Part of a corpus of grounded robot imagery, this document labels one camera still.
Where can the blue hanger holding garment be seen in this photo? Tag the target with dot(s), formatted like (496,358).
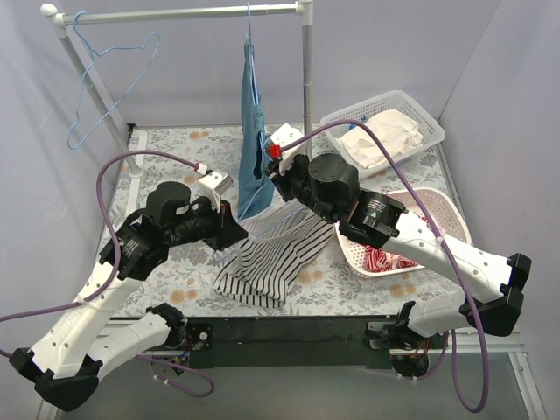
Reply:
(249,26)

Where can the light blue wire hanger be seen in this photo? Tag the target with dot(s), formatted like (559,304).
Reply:
(87,84)

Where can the cream white cloth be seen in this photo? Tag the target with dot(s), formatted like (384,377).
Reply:
(397,132)

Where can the white plastic laundry basket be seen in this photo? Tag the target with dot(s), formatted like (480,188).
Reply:
(445,214)

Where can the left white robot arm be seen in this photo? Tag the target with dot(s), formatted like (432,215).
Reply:
(68,363)

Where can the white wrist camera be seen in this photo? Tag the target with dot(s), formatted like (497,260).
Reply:
(213,185)
(286,144)

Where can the red white striped garment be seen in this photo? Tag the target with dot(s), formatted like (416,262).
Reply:
(378,261)

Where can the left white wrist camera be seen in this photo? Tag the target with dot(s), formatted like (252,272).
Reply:
(213,185)

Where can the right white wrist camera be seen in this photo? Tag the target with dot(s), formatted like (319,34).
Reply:
(286,144)

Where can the blue hanging garment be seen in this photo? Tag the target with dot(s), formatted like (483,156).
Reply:
(255,190)

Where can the black white striped tank top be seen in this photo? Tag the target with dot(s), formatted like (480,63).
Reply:
(263,271)

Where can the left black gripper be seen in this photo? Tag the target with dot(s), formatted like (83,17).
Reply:
(225,227)

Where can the floral table cloth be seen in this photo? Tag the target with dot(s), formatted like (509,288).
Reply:
(326,286)

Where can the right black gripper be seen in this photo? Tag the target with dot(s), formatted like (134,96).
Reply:
(277,176)

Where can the white basket at back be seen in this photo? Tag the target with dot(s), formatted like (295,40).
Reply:
(428,127)

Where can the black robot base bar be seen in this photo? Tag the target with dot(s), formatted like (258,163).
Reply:
(296,341)

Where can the small blue object in basket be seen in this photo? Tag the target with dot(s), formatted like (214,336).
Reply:
(352,127)

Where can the grey white clothes rack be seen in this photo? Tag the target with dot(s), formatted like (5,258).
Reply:
(60,22)

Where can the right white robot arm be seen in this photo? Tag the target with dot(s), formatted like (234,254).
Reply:
(491,295)

